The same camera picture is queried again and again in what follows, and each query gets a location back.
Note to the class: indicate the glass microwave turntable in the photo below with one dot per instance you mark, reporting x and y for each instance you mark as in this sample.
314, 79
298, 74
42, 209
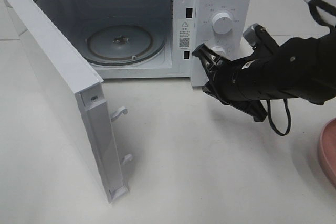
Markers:
121, 45

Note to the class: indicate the white upper power knob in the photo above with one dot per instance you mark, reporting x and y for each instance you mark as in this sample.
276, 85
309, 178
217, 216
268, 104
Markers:
222, 22

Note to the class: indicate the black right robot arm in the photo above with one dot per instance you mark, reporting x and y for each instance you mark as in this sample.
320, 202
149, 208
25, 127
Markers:
299, 68

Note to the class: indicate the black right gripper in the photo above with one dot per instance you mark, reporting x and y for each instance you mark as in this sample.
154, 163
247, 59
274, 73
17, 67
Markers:
223, 83

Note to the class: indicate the white microwave door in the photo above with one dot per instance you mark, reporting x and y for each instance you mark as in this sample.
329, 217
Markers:
73, 90

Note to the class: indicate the white microwave oven body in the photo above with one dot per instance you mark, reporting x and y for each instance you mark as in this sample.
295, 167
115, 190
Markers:
185, 23

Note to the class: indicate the white lower timer knob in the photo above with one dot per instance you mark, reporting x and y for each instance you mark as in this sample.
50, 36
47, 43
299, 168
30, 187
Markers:
219, 51

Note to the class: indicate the pink round plate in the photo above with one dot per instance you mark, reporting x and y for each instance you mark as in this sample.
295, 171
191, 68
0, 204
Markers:
326, 151

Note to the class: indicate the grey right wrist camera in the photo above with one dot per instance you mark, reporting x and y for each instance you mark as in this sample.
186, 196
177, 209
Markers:
251, 36

